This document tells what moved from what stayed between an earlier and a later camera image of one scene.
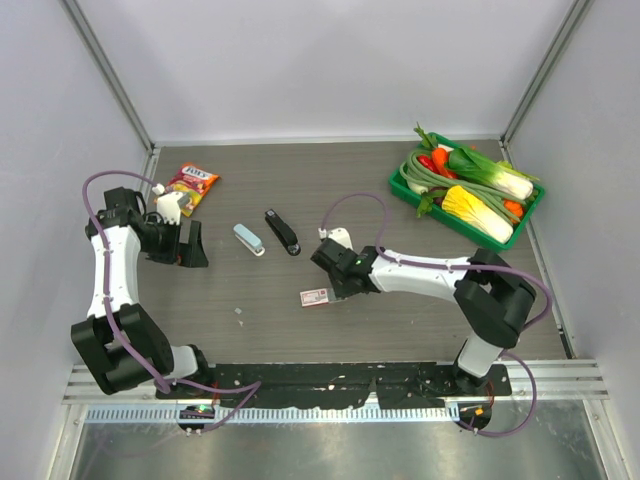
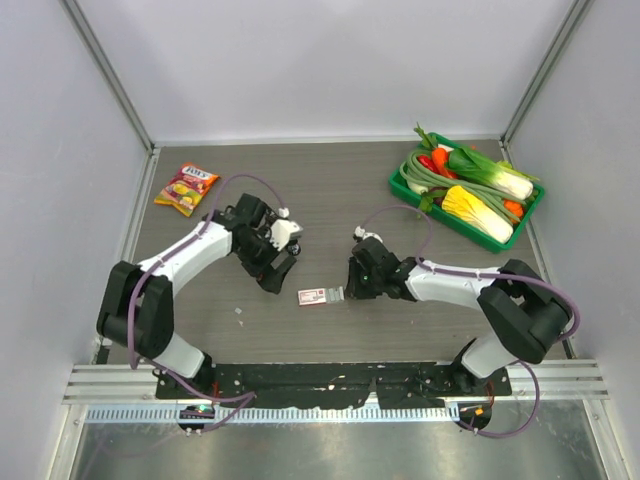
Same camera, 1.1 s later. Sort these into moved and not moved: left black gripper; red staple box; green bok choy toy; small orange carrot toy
Moved: left black gripper
Not moved: small orange carrot toy; red staple box; green bok choy toy
